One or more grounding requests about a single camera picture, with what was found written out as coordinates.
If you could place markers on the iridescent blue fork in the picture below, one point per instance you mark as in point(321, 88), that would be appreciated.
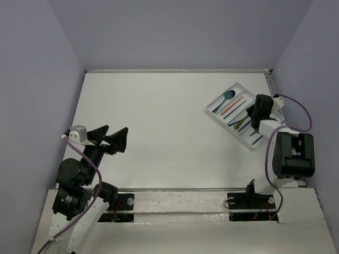
point(244, 126)

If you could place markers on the orange chopstick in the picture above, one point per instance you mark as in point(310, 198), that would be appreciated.
point(233, 104)

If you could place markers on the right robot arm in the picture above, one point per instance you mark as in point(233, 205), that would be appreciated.
point(289, 155)

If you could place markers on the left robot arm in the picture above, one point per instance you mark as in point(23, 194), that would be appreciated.
point(82, 196)

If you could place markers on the dark blue knife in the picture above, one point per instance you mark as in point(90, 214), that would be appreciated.
point(258, 140)

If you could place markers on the white divided cutlery tray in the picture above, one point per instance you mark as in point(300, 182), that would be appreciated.
point(242, 136)

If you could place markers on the teal plastic spoon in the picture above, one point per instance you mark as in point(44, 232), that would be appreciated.
point(227, 96)

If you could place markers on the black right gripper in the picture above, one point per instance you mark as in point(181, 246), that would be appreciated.
point(250, 110)

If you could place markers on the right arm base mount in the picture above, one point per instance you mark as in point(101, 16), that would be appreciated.
point(243, 208)

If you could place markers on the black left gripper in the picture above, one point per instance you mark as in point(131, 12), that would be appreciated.
point(103, 145)

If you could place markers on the gold ornate fork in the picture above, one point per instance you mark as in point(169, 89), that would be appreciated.
point(236, 127)

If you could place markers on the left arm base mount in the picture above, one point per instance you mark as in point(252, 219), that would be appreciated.
point(122, 212)

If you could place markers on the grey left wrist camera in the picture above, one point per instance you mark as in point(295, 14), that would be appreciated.
point(76, 134)

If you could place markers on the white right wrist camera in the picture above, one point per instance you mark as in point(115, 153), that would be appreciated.
point(278, 102)

